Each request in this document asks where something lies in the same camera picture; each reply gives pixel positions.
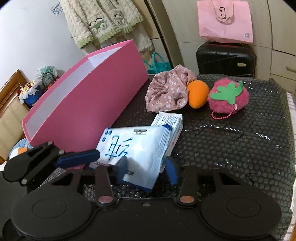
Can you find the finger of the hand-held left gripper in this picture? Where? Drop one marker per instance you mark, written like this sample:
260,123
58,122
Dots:
37,177
78,157

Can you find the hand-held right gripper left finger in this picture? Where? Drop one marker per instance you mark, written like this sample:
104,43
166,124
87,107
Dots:
121,170

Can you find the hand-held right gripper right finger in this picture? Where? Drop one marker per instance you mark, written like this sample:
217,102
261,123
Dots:
172,170

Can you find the blue white tissue pack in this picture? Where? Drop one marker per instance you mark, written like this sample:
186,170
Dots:
138,150

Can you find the pink cardboard box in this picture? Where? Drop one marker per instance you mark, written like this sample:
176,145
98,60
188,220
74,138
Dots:
92,97

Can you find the orange plush carrot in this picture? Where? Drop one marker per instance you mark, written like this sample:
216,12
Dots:
196,95

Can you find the pink floral cloth cap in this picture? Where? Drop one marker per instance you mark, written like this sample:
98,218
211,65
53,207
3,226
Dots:
166,90

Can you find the pink strawberry plush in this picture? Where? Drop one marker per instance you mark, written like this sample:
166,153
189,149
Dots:
231,102

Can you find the blue orange plush toy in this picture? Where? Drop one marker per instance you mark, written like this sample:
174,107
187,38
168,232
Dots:
20,150

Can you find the black bubble wrap mat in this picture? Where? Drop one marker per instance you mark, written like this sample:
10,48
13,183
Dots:
231,150

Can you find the blue flower basket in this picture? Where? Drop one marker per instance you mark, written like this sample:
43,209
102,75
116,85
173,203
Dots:
32,97

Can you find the wooden chair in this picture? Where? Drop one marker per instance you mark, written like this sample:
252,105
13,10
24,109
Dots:
13,81

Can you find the white green plastic bag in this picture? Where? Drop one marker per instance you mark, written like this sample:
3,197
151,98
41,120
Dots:
46,70

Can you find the teal handbag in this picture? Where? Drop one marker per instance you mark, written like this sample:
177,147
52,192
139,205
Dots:
159,67

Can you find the black suitcase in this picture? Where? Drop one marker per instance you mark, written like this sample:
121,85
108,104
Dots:
222,60

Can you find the beige wardrobe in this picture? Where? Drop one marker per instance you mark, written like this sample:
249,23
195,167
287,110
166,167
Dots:
180,27

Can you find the cream fleece robe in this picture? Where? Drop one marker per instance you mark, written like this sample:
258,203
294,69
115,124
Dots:
104,14

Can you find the pink tote bag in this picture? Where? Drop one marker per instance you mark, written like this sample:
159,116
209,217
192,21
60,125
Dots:
224,25

